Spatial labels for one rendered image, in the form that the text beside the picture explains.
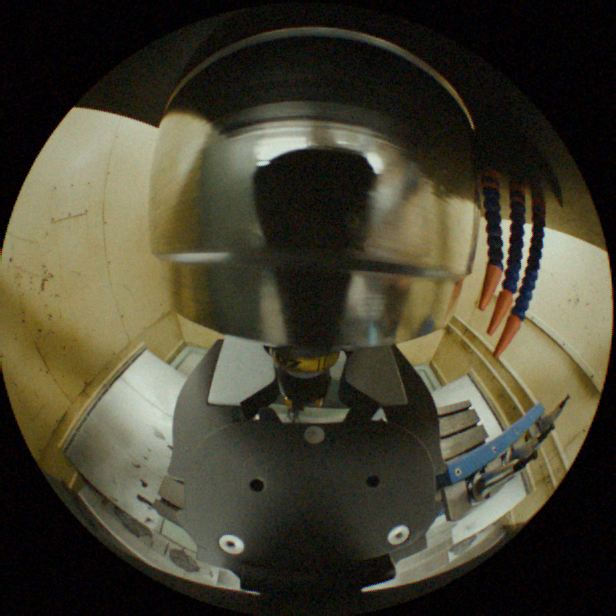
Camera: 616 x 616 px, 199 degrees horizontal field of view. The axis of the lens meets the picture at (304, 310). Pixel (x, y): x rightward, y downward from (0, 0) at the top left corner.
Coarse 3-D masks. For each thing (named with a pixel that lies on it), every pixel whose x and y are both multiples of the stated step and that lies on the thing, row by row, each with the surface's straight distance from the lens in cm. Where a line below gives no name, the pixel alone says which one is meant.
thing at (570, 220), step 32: (192, 32) 11; (128, 64) 13; (160, 64) 13; (480, 64) 12; (96, 96) 15; (128, 96) 15; (160, 96) 15; (480, 96) 13; (512, 96) 13; (480, 128) 16; (512, 128) 15; (544, 128) 15; (544, 160) 18; (576, 192) 22; (576, 224) 29
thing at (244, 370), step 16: (224, 336) 10; (224, 352) 9; (240, 352) 9; (256, 352) 8; (224, 368) 8; (240, 368) 8; (256, 368) 8; (272, 368) 8; (224, 384) 7; (240, 384) 7; (256, 384) 7; (272, 384) 7; (208, 400) 7; (224, 400) 7; (240, 400) 7; (256, 400) 7; (272, 400) 8
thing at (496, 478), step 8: (512, 464) 33; (488, 472) 36; (496, 472) 35; (504, 472) 34; (512, 472) 33; (480, 480) 36; (488, 480) 35; (496, 480) 34; (504, 480) 34; (480, 488) 36; (488, 488) 35; (496, 488) 36
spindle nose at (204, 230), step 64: (192, 64) 8; (256, 64) 4; (320, 64) 4; (384, 64) 4; (448, 64) 10; (192, 128) 4; (256, 128) 3; (320, 128) 3; (384, 128) 3; (448, 128) 5; (192, 192) 3; (256, 192) 2; (320, 192) 2; (384, 192) 3; (448, 192) 4; (192, 256) 3; (256, 256) 3; (320, 256) 2; (384, 256) 3; (448, 256) 4; (192, 320) 4; (256, 320) 3; (320, 320) 3; (384, 320) 3; (448, 320) 6
